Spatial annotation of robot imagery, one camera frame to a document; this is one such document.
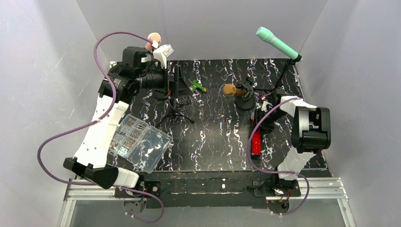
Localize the gold microphone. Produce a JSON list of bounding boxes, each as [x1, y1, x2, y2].
[[223, 84, 245, 97]]

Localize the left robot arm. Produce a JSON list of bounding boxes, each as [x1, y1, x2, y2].
[[63, 44, 190, 189]]

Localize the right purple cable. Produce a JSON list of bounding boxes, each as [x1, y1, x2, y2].
[[246, 92, 311, 217]]

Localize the black round base shock stand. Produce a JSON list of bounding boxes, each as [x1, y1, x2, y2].
[[234, 77, 256, 111]]

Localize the black round base clip stand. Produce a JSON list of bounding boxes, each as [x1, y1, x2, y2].
[[152, 89, 169, 101]]

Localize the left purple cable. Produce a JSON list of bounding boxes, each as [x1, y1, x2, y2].
[[37, 31, 165, 224]]

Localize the black tripod shock mount stand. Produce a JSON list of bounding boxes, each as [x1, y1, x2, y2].
[[155, 96, 195, 128]]

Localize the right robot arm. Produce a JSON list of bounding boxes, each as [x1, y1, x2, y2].
[[249, 95, 331, 190]]

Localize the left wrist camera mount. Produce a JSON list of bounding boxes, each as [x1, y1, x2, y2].
[[141, 43, 174, 69]]

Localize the clear plastic screw box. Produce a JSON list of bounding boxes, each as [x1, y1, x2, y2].
[[108, 114, 173, 174]]

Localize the purple cable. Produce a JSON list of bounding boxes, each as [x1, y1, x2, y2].
[[37, 31, 165, 224], [246, 92, 311, 217]]

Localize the green hose splitter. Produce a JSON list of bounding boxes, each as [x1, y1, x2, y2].
[[189, 80, 208, 94]]

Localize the red glitter microphone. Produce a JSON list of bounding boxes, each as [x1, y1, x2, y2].
[[251, 127, 262, 159]]

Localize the teal microphone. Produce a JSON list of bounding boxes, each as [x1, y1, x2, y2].
[[256, 26, 303, 62]]

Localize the black tall tripod stand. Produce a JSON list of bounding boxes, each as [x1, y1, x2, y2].
[[254, 59, 298, 96]]

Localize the pink microphone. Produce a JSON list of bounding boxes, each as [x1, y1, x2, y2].
[[144, 32, 161, 51]]

